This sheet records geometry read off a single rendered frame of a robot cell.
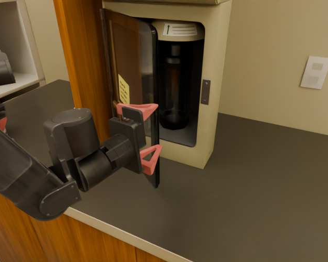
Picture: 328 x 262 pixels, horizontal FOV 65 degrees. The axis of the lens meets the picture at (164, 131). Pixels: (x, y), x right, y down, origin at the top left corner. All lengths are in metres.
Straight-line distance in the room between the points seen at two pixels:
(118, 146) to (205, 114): 0.34
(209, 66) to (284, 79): 0.49
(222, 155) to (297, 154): 0.26
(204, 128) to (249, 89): 0.44
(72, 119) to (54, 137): 0.03
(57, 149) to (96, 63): 0.50
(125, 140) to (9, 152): 0.18
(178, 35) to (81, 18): 0.27
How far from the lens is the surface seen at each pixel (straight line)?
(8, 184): 0.37
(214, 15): 0.64
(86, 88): 0.82
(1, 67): 0.67
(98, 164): 0.42
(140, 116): 0.44
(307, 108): 1.14
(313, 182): 0.89
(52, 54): 1.64
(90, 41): 0.82
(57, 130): 0.38
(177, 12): 0.67
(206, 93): 0.69
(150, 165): 0.51
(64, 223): 0.91
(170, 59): 0.77
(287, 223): 0.74
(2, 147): 0.36
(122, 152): 0.44
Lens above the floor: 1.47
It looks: 32 degrees down
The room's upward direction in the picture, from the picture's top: straight up
